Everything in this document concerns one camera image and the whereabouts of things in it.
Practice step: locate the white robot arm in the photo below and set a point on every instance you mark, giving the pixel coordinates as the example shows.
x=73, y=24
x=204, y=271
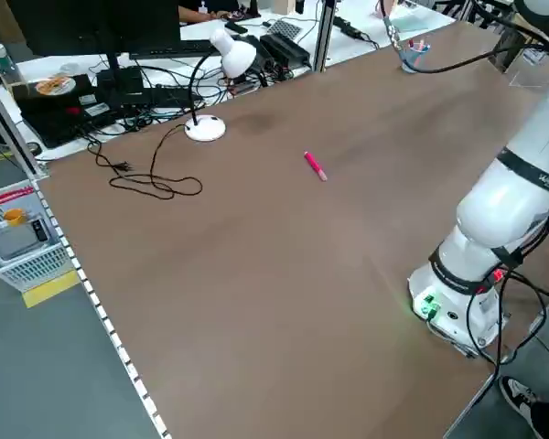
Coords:
x=498, y=210

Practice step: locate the clear acrylic storage rack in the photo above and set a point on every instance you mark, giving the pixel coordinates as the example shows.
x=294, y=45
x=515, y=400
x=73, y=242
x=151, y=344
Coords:
x=524, y=75

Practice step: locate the pink marker white cap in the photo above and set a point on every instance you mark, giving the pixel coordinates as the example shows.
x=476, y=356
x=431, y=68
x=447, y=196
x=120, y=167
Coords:
x=315, y=165

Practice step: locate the white desk lamp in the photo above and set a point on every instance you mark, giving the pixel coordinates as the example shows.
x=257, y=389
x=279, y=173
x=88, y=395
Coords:
x=238, y=55

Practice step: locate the black power supply unit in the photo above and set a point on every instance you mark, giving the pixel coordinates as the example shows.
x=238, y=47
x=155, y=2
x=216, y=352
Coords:
x=286, y=50

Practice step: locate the checkerboard calibration plate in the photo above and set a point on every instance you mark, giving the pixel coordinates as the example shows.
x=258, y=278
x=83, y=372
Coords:
x=286, y=28

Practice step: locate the black keyboard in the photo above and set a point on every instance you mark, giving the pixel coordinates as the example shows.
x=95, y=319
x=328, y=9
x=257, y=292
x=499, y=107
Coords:
x=178, y=48

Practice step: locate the black power adapter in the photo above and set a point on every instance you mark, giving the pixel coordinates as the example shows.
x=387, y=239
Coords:
x=350, y=27

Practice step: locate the clear plastic pen cup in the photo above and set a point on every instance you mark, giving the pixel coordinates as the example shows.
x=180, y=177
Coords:
x=412, y=61

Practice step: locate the person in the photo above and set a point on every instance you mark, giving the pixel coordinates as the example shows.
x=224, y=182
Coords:
x=192, y=13

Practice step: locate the pale teal board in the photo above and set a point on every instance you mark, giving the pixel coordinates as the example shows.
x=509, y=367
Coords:
x=412, y=23

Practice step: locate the black flat case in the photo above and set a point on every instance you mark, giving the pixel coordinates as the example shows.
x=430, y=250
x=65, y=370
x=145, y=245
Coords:
x=50, y=119

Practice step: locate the white plastic basket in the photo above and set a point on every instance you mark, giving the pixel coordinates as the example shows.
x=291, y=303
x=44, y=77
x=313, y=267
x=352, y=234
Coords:
x=32, y=270

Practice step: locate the orange disc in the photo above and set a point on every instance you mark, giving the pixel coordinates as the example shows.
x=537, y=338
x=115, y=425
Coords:
x=55, y=85

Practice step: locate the grey scale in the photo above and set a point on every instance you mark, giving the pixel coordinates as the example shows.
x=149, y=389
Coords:
x=16, y=242

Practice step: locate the yellow cup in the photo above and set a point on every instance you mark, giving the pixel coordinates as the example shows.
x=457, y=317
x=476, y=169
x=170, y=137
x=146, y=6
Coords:
x=13, y=216

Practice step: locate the black computer monitor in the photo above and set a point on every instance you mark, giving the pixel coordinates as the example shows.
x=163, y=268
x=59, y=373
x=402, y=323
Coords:
x=96, y=23

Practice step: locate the person's foot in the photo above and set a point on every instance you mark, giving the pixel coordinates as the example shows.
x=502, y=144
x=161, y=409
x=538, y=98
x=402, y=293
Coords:
x=519, y=398

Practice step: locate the clear plastic bottle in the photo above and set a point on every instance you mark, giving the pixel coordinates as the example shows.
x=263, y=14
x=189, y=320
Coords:
x=2, y=64

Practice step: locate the aluminium divider post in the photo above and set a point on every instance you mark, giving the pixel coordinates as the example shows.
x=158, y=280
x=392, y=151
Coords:
x=322, y=41

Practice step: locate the aluminium frame post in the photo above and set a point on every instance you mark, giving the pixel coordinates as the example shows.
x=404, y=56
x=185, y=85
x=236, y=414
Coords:
x=13, y=132

